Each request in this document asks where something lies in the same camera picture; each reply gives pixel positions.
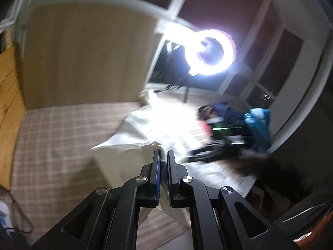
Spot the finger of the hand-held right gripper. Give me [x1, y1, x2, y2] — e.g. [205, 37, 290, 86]
[186, 152, 229, 165]
[191, 139, 227, 155]

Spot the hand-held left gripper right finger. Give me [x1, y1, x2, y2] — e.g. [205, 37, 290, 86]
[166, 150, 299, 250]

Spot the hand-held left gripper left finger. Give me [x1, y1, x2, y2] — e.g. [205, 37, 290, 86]
[30, 150, 162, 250]

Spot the white shirt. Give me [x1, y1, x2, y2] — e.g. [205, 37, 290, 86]
[91, 89, 257, 224]

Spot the person's right forearm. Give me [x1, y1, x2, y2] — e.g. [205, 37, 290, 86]
[234, 152, 310, 206]

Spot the pink garment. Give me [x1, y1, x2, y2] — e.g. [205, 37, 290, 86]
[200, 118, 212, 136]

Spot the blue jacket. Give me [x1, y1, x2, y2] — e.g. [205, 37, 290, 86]
[243, 108, 272, 153]

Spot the navy garment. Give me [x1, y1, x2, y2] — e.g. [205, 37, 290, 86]
[199, 102, 246, 128]

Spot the brown garment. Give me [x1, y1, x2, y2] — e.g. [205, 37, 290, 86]
[198, 105, 216, 121]

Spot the person's black jacket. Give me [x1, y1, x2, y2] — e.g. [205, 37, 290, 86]
[271, 195, 331, 237]

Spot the plaid blanket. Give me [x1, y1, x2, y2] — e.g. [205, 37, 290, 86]
[10, 101, 261, 250]

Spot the orange knit cloth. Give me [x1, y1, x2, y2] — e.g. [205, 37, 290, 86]
[297, 221, 326, 243]

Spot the light wood panel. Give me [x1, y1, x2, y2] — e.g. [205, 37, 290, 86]
[22, 4, 162, 110]

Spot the pine plank board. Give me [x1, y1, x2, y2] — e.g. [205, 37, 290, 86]
[0, 44, 28, 188]

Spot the white ring light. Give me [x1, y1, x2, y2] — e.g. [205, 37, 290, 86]
[185, 29, 237, 76]

